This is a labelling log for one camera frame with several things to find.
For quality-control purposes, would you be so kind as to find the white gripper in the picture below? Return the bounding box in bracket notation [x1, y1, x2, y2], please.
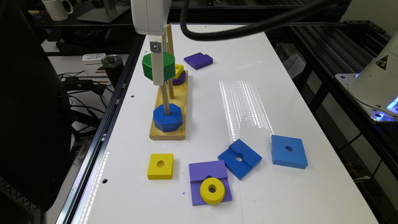
[131, 0, 172, 86]

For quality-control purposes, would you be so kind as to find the green octagon block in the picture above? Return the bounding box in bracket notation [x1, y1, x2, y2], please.
[142, 52, 175, 81]

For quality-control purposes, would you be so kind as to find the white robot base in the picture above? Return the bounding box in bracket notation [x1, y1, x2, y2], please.
[335, 34, 397, 123]

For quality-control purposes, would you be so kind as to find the small yellow square block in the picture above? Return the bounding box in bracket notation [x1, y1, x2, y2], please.
[173, 64, 184, 80]

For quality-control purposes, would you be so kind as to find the dark purple notched block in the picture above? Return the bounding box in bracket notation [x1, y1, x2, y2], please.
[184, 52, 213, 70]

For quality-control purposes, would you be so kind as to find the purple round block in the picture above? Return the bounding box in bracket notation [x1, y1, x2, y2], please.
[172, 70, 187, 85]

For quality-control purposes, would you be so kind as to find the blue octagon block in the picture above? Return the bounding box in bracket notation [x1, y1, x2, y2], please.
[153, 103, 183, 133]

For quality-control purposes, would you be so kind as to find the purple grooved square block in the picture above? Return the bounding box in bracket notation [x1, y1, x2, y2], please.
[189, 161, 233, 206]

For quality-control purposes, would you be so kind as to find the blue grooved square block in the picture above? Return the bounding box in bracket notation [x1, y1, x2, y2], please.
[218, 139, 262, 180]

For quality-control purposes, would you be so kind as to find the light blue square block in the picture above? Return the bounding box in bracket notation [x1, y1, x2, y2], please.
[271, 135, 308, 169]

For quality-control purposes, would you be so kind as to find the rear wooden peg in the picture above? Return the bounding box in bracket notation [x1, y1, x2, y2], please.
[166, 24, 174, 57]

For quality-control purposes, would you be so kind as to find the wooden peg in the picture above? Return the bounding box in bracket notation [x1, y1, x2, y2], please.
[160, 82, 171, 116]
[166, 24, 174, 57]
[167, 79, 174, 99]

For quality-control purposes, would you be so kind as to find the middle wooden peg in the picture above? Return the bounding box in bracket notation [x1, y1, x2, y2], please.
[167, 79, 174, 99]

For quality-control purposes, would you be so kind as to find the front wooden peg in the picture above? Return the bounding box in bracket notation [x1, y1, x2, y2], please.
[160, 82, 171, 116]

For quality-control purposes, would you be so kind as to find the black tumbler cup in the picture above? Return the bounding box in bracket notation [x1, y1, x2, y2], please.
[101, 54, 124, 87]

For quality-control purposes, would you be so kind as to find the wooden peg base board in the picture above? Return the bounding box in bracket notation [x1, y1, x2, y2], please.
[149, 70, 189, 141]

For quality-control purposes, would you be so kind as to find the grey monitor stand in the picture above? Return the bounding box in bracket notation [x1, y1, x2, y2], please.
[77, 0, 130, 23]

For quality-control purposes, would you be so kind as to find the white remote control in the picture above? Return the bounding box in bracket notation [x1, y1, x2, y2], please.
[82, 53, 106, 65]

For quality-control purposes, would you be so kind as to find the white mug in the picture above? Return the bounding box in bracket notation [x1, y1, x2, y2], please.
[42, 0, 73, 22]

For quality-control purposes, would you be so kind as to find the black monitor back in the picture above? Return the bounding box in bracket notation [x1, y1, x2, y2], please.
[1, 0, 71, 212]

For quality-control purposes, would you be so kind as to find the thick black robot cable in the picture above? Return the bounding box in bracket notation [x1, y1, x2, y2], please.
[179, 0, 343, 42]

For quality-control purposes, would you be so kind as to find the yellow ring block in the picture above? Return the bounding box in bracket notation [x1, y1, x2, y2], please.
[200, 177, 226, 205]

